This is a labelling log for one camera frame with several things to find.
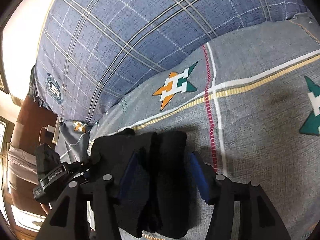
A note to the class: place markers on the beige power strip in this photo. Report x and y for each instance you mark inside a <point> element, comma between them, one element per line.
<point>56,132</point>

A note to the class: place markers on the black pants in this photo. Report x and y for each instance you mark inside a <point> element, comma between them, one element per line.
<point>162,180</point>

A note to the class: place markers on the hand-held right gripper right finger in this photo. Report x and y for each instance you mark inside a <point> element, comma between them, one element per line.
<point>200,177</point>

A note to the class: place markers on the grey star-printed bed sheet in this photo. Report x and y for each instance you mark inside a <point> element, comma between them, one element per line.
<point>250,117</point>

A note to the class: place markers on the grey striped cloth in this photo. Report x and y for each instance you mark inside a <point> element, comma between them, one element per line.
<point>20,160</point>

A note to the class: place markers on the blue plaid pillow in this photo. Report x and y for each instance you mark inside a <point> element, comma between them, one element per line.
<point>125,42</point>

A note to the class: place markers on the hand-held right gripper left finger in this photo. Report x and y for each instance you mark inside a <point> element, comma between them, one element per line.
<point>130,177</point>

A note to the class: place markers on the white charger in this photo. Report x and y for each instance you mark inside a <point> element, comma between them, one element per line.
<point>50,128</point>

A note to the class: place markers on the grey star-printed pillow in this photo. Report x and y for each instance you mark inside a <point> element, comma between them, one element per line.
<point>75,140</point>

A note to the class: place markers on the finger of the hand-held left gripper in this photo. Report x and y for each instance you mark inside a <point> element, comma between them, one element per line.
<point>82,165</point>

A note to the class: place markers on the brown wooden headboard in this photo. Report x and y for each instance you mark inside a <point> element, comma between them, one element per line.
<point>27,120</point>

